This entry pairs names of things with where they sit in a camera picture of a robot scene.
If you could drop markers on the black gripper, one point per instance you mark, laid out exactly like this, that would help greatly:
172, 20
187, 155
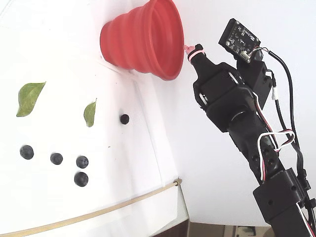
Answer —
213, 81

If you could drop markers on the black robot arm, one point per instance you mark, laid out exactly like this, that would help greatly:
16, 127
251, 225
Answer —
276, 197

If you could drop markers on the red collapsible silicone cup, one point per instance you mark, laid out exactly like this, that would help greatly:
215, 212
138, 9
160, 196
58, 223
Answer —
138, 42

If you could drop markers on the dark blueberry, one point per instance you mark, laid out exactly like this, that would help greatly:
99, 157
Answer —
56, 158
124, 119
26, 152
81, 179
82, 162

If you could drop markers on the brass rod end fitting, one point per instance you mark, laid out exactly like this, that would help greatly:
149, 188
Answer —
177, 182

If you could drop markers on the small green leaf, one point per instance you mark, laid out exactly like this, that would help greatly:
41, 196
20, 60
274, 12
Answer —
89, 114

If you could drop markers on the white paper sheet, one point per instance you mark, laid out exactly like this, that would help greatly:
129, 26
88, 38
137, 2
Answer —
69, 138

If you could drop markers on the thin curved wooden rod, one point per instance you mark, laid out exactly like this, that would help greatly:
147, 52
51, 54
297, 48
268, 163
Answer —
123, 204

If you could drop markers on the large green leaf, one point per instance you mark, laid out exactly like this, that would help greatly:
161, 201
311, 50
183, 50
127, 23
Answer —
28, 98

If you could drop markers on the black camera circuit board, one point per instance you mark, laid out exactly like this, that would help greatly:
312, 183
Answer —
239, 37

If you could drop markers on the black camera mount housing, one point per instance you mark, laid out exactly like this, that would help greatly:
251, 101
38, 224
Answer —
259, 76

